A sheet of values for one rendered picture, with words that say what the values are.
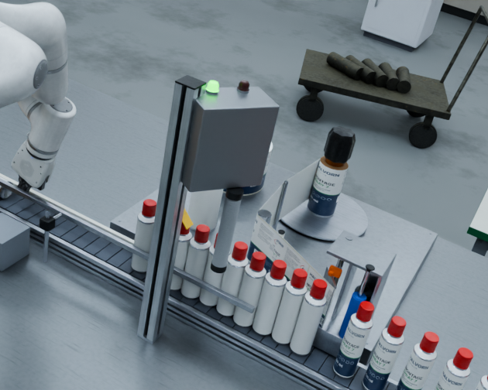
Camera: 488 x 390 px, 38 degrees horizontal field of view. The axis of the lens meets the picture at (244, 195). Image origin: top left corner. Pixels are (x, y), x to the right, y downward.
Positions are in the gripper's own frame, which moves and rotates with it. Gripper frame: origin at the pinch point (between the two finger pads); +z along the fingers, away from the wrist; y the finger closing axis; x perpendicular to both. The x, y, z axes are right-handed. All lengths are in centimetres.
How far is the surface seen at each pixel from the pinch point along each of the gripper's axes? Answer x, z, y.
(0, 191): -2.5, 4.8, -4.6
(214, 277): -2, -25, 57
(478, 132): 400, 60, 110
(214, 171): -14, -58, 45
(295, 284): -1, -39, 72
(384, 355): -3, -42, 97
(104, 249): -0.6, -4.0, 28.9
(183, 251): -2, -24, 47
